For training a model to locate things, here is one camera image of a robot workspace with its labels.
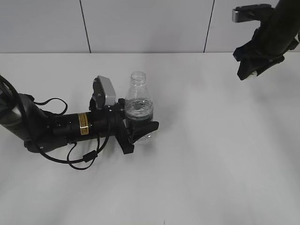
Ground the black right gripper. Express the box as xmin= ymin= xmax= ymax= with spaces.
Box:
xmin=233 ymin=22 xmax=285 ymax=80

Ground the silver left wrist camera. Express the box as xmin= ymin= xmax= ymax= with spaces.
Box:
xmin=92 ymin=75 xmax=116 ymax=110

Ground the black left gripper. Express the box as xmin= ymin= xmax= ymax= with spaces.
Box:
xmin=89 ymin=98 xmax=159 ymax=154

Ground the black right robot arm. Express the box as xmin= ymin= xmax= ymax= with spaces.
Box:
xmin=232 ymin=0 xmax=300 ymax=81

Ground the clear Cestbon water bottle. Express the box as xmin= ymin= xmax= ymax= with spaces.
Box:
xmin=125 ymin=71 xmax=154 ymax=131

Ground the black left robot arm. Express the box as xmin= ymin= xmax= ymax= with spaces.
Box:
xmin=0 ymin=76 xmax=159 ymax=154

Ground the white green bottle cap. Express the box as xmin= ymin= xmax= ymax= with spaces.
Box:
xmin=247 ymin=71 xmax=257 ymax=80

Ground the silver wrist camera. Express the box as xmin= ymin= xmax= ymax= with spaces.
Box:
xmin=92 ymin=75 xmax=116 ymax=110
xmin=232 ymin=4 xmax=274 ymax=23

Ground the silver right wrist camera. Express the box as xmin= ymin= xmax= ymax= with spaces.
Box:
xmin=232 ymin=4 xmax=274 ymax=23

